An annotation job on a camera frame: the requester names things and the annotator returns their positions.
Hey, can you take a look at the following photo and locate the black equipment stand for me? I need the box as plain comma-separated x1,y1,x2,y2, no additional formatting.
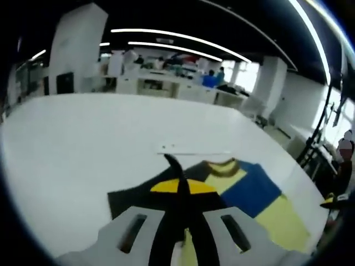
296,77,347,172

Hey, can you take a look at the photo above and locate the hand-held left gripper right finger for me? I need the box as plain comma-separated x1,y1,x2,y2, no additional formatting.
185,179,306,266

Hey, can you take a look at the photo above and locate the black office chair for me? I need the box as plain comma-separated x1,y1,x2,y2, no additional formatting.
56,71,75,95

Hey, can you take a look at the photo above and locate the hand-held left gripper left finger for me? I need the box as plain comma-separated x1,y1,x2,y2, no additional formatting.
55,178,186,266

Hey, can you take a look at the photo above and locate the long curved ceiling light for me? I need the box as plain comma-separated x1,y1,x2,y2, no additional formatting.
110,28,252,62

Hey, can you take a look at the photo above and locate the small ceiling light strip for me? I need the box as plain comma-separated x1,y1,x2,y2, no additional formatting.
30,49,47,61

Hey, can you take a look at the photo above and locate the straight ceiling light strip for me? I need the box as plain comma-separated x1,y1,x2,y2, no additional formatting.
288,0,332,85

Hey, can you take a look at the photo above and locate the yellow black blue garment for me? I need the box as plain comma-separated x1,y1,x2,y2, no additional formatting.
107,154,311,266

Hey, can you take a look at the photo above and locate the white template strip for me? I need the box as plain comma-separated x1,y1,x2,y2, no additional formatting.
151,142,232,156

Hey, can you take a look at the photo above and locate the white counter row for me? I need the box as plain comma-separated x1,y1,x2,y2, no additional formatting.
115,69,250,110

